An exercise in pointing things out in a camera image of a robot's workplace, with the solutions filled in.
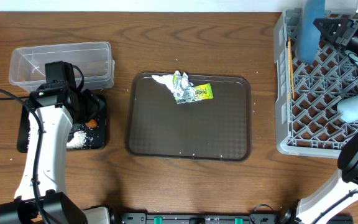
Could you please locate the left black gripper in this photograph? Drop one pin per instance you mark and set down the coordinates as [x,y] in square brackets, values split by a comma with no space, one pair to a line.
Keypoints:
[91,101]

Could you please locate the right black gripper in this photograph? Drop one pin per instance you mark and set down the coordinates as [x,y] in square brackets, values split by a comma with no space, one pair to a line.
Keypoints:
[348,29]

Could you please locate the orange carrot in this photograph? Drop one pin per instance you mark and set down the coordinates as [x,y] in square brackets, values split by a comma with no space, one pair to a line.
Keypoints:
[92,124]

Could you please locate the large blue plate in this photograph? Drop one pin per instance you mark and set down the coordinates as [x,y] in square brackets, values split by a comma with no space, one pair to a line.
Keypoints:
[308,35]

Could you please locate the pile of white rice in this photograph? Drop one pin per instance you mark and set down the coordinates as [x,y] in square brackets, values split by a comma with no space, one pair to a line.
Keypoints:
[83,139]

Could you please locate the wooden chopstick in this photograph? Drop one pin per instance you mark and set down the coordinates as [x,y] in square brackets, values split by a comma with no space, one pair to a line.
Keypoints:
[289,47]
[291,76]

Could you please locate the light blue cup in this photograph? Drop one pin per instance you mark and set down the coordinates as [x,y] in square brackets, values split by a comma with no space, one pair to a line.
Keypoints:
[348,109]

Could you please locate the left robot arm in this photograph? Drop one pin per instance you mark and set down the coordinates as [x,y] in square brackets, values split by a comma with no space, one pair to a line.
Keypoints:
[42,190]

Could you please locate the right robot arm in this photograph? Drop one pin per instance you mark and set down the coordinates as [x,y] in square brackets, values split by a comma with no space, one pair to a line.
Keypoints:
[341,189]

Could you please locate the grey dishwasher rack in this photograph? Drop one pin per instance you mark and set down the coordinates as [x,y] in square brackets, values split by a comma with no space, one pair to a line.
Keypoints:
[309,124]

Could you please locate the black plastic tray bin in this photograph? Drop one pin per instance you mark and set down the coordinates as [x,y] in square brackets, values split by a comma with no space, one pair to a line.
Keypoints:
[54,121]

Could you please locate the clear plastic bin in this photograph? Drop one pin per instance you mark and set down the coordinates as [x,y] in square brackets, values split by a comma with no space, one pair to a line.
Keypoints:
[94,60]

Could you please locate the crumpled white tissue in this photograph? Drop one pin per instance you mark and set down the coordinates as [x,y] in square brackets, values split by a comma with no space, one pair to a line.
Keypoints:
[166,80]

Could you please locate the crumpled aluminium foil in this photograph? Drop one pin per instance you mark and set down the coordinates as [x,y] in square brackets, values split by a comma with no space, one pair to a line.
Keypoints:
[183,90]

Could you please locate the brown serving tray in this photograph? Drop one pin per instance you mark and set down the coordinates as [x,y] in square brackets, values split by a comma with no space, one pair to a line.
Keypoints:
[215,129]

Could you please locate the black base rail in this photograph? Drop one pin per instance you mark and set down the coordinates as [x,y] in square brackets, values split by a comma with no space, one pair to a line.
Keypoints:
[197,218]

